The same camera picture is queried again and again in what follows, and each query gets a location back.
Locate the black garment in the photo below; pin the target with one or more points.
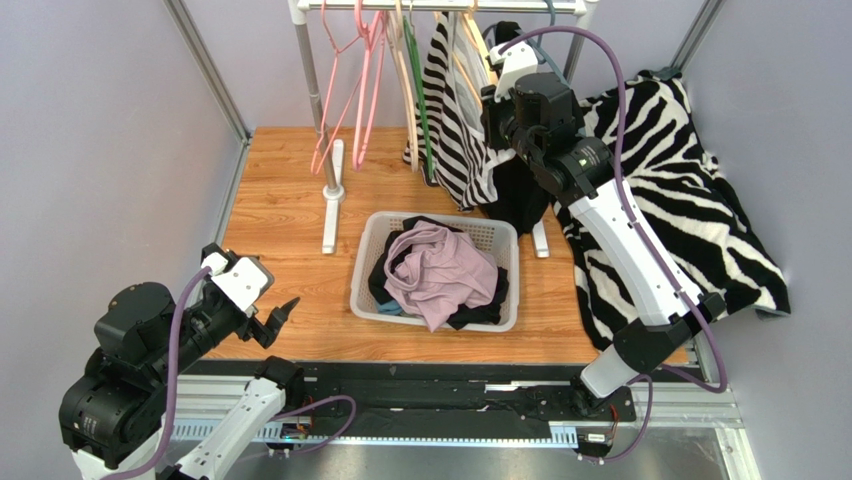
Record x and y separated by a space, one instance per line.
489 314

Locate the beige wooden hanger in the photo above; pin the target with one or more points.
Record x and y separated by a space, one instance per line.
395 35

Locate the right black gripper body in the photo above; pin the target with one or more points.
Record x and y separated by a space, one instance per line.
497 126

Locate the mauve tank top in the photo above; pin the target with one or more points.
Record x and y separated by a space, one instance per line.
433 270

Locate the white plastic laundry basket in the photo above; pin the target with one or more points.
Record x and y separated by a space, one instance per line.
496 237

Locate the thick pink plastic hanger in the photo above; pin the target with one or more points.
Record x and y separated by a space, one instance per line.
372 34

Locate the black white striped top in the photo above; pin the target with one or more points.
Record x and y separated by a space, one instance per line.
451 133

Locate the green hanger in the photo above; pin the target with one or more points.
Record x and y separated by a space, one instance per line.
423 121

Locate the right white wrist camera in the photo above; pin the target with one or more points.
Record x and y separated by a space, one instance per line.
515 62

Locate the black tank top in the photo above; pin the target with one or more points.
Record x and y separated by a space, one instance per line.
504 187

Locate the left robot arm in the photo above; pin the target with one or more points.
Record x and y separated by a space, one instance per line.
118 418

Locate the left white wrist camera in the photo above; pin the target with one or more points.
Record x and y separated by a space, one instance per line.
242 279

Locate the metal clothes rack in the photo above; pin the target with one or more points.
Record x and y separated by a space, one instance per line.
334 192

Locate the cream hanger with striped top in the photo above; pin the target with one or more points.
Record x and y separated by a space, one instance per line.
472 40

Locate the thin pink wire hanger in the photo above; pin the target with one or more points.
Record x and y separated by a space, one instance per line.
323 148

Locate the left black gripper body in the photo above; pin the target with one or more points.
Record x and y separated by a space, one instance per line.
252 326

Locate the blue tank top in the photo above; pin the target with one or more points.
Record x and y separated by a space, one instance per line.
390 308

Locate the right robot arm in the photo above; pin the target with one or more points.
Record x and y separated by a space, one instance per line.
539 117

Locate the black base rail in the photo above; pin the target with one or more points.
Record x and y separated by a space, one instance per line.
440 401

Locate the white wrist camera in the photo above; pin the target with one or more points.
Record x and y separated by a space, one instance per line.
242 279
515 62

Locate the zebra print blanket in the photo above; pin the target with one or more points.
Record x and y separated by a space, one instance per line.
689 204

